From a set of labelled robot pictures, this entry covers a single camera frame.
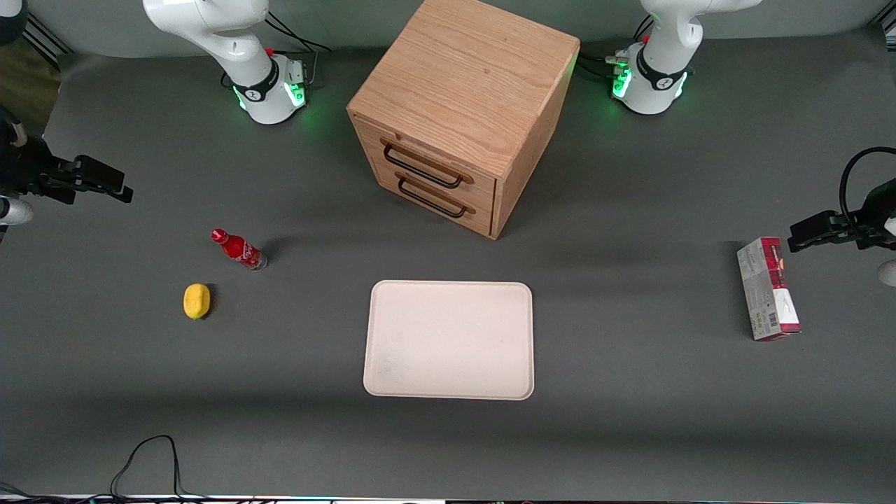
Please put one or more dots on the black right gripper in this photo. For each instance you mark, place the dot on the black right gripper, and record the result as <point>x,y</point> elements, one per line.
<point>26,172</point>

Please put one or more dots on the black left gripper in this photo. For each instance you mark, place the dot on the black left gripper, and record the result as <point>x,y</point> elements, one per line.
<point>872,222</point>

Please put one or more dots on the red coke bottle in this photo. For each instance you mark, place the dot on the red coke bottle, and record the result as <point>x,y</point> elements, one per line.
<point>241,250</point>

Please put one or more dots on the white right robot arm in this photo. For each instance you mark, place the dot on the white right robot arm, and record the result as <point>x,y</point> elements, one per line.
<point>241,56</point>

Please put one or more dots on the beige plastic tray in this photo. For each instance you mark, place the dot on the beige plastic tray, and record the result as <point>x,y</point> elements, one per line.
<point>449,339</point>

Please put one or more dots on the grey red carton box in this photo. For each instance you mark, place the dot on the grey red carton box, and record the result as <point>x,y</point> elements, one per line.
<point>768,290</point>

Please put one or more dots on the yellow lemon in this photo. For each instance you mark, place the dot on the yellow lemon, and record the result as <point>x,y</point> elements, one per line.
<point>197,301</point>

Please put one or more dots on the wooden two-drawer cabinet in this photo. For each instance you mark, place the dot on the wooden two-drawer cabinet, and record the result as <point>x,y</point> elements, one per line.
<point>462,84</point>

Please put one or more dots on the aluminium frame rail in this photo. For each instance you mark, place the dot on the aluminium frame rail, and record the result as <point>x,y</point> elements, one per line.
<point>886,25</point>
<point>47,36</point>

